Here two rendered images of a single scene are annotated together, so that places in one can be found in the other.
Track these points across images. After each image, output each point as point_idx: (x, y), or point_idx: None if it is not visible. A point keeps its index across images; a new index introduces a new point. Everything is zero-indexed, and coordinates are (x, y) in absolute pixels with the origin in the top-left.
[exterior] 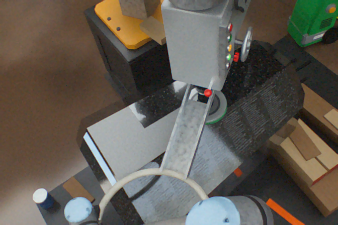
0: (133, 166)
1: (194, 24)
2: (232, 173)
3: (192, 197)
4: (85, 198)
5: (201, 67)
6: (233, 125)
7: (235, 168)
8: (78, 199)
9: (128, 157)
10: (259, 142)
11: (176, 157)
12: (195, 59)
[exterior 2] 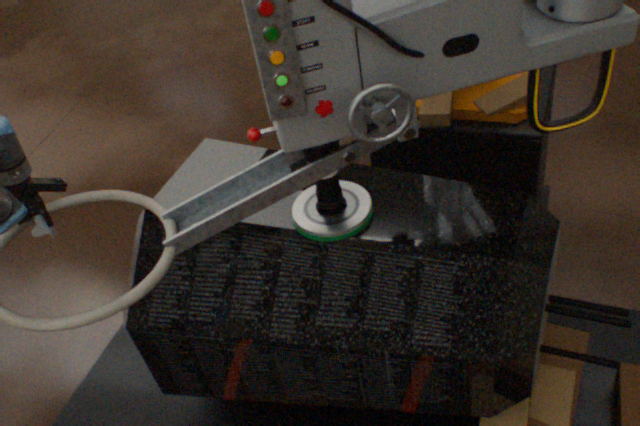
0: (175, 205)
1: None
2: (287, 345)
3: (208, 318)
4: (5, 122)
5: None
6: (341, 273)
7: (295, 342)
8: (0, 118)
9: (187, 193)
10: (363, 342)
11: (197, 220)
12: None
